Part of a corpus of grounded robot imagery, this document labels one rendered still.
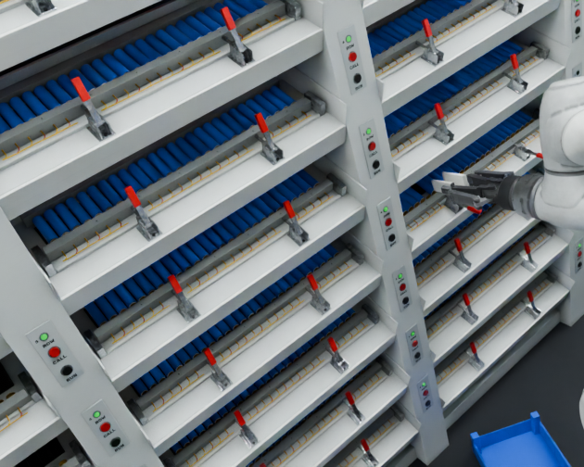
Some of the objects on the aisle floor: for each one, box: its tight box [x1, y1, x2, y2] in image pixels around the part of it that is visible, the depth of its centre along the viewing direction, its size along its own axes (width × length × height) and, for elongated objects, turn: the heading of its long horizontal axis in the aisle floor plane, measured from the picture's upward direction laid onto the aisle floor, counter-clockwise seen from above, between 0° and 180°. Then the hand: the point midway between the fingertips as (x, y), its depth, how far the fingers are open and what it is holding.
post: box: [0, 176, 164, 467], centre depth 116 cm, size 20×9×174 cm, turn 58°
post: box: [528, 0, 584, 326], centre depth 170 cm, size 20×9×174 cm, turn 58°
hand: (449, 183), depth 148 cm, fingers open, 3 cm apart
